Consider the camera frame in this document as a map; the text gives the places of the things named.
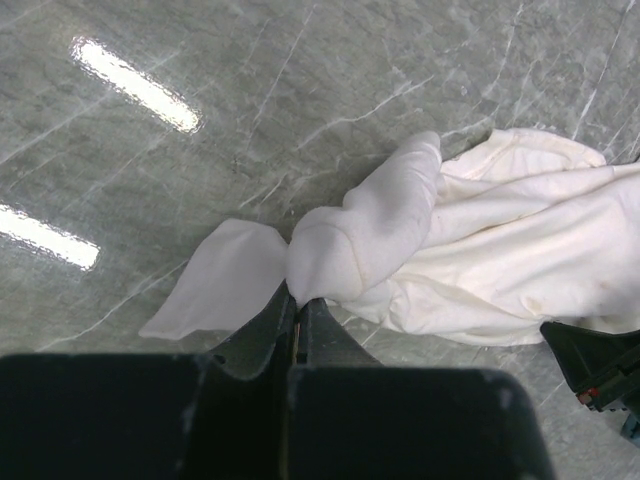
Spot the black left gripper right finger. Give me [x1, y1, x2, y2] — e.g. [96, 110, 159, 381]
[285, 300, 555, 479]

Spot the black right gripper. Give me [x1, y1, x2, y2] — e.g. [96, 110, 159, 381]
[540, 322, 639, 440]

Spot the cream white t shirt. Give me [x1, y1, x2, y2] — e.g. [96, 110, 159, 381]
[140, 129, 639, 346]

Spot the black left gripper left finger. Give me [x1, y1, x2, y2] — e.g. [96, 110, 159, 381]
[1, 289, 295, 479]

